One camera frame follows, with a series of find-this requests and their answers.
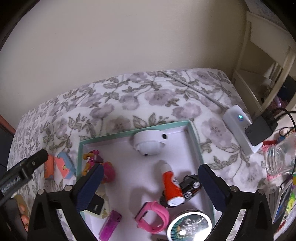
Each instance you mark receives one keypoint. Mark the smartphone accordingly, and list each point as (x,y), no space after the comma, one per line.
(283,201)

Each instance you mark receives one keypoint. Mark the glass jar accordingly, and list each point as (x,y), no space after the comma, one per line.
(281,160)

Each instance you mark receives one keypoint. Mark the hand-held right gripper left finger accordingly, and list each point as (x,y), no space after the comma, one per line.
(89,187)

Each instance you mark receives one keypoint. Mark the teal cardboard tray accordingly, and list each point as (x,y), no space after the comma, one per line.
(143,176)

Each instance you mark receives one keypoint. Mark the person's left hand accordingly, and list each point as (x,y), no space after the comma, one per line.
(24,213)

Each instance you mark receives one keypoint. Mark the brown wooden board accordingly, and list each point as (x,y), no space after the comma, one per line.
(7,125)

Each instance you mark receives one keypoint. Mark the cream hair claw clip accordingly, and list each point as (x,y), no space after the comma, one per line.
(105,209)

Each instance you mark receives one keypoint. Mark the pink wrist watch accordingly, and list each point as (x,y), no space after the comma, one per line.
(159,216)

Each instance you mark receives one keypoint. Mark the round glitter tin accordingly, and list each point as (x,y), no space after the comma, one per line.
(189,226)

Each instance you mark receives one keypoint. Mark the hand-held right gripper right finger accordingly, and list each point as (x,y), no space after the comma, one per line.
(211,188)

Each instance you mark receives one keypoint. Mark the blue orange eraser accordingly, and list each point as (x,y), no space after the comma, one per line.
(64,165)
(49,168)

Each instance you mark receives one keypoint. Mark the white power strip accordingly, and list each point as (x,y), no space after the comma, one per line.
(234,122)

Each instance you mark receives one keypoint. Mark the black toy car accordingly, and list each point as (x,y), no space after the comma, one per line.
(192,184)

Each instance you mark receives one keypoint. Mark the orange white tube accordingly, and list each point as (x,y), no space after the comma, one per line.
(171,187)

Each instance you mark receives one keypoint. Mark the black plugged charger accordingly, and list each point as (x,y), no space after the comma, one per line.
(261,131)

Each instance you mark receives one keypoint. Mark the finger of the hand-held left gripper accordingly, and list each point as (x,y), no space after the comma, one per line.
(34,161)

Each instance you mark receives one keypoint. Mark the colourful plastic pieces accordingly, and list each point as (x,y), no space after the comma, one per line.
(292,199)

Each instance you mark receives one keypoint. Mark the pink lighter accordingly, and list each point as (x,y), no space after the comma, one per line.
(111,224)

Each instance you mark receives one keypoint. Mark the pink toy figure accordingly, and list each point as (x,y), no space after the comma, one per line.
(108,172)

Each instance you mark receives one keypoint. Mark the cream wooden shelf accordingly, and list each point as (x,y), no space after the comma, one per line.
(259,58)

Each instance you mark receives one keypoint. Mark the white plastic case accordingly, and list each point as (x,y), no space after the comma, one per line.
(149,143)

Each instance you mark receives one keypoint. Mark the black charger adapter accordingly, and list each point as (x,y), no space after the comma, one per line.
(96,204)

